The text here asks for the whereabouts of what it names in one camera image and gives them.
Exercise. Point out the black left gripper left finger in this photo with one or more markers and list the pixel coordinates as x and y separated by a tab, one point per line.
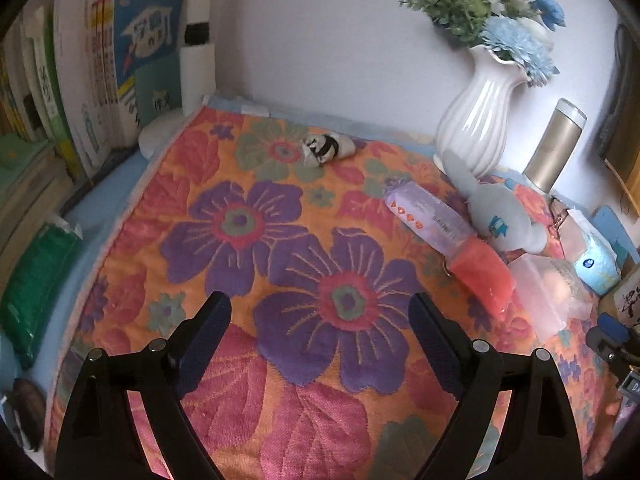
99	439

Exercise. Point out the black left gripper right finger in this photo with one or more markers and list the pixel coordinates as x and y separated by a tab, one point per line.
539	438

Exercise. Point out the red zip bag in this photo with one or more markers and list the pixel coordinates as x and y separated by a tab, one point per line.
481	270

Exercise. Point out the grey plush toy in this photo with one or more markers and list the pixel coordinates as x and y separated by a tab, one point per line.
495	212

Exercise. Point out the cardboard box with cat face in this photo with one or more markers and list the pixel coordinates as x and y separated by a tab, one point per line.
623	301

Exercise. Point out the blue tissue pack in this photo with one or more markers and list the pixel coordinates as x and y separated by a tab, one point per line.
596	265

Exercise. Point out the clear plastic bag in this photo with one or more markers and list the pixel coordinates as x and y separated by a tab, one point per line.
551	293

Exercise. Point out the green package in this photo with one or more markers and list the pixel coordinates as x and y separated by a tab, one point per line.
29	299

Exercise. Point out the gold thermos bottle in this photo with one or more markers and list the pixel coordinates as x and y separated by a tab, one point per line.
556	145

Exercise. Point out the floral orange tablecloth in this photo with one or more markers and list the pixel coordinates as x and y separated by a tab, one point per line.
319	375

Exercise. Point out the white ribbed vase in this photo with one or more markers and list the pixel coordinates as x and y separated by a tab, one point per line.
474	124

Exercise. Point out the small black white plush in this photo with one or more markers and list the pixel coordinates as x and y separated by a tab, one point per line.
320	149

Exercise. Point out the blue white artificial flowers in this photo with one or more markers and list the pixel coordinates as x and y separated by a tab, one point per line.
518	31

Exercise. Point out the row of books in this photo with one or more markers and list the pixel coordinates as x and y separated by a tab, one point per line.
73	73

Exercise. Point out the white paper roll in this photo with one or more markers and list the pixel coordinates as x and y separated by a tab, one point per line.
197	67

